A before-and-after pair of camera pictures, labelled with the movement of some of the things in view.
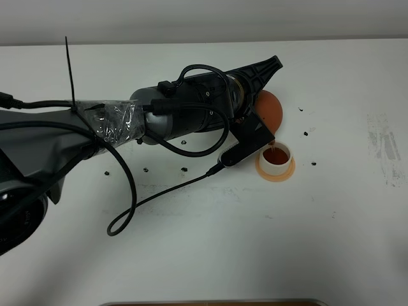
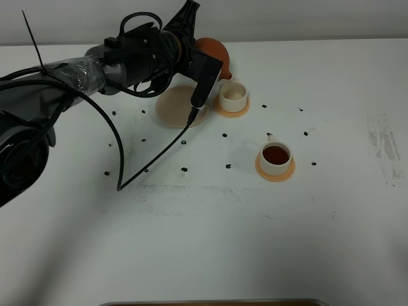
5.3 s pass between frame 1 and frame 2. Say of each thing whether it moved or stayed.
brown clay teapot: moved
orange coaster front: stayed
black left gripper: moved
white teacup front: stayed
